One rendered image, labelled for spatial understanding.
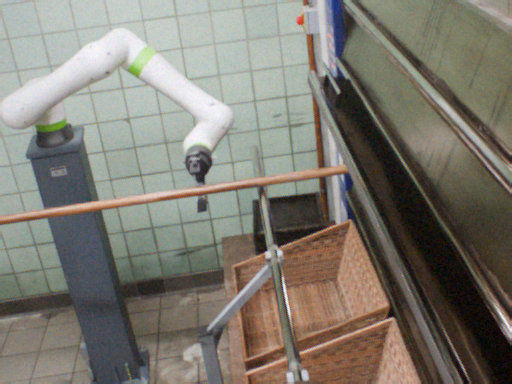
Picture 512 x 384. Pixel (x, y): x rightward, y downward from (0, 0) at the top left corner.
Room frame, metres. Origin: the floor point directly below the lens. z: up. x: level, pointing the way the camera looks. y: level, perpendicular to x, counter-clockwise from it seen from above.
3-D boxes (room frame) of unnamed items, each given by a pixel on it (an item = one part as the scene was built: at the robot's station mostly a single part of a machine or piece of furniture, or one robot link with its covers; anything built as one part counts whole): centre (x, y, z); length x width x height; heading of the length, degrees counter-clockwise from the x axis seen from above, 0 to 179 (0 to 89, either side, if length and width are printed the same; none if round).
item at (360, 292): (1.95, 0.05, 0.72); 0.56 x 0.49 x 0.28; 7
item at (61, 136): (2.53, 0.98, 1.23); 0.26 x 0.15 x 0.06; 10
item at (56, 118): (2.46, 0.97, 1.36); 0.16 x 0.13 x 0.19; 165
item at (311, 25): (2.89, -0.08, 1.46); 0.10 x 0.07 x 0.10; 6
